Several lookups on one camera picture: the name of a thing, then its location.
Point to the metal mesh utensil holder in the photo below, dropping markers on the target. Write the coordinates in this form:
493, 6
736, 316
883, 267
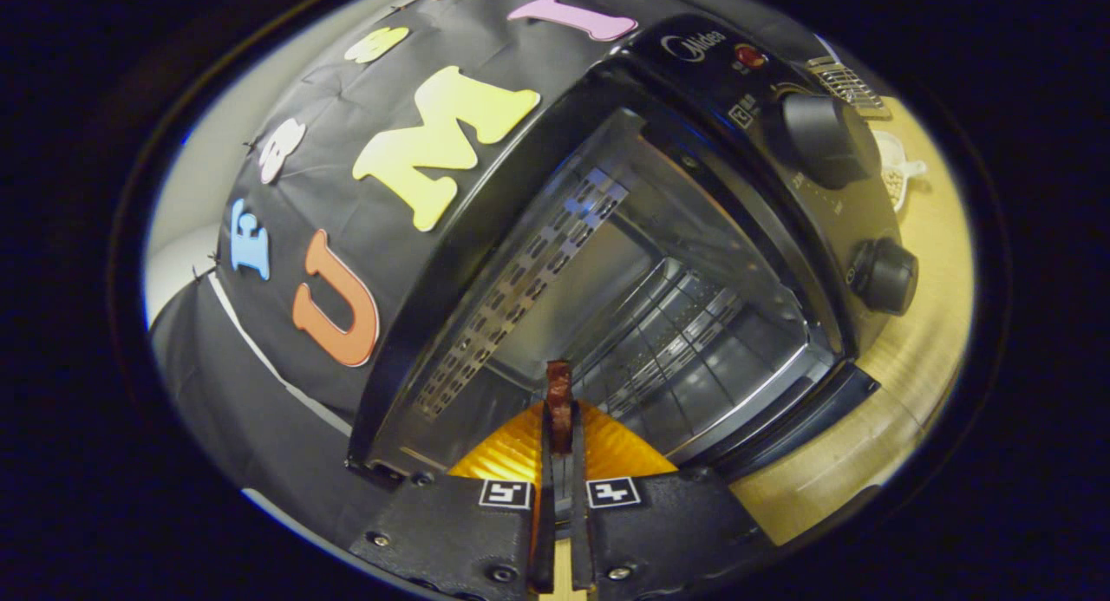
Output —
845, 85

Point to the white divided dish with beans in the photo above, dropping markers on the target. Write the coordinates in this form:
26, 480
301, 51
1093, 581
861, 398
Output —
893, 172

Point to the reddish-brown meat slice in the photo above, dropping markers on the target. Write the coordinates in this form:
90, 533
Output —
559, 401

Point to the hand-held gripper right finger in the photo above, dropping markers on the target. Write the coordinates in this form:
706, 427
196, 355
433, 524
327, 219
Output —
579, 523

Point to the black toaster oven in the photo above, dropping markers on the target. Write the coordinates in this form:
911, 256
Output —
711, 72

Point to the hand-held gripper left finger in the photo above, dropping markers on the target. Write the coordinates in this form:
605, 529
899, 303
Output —
546, 523

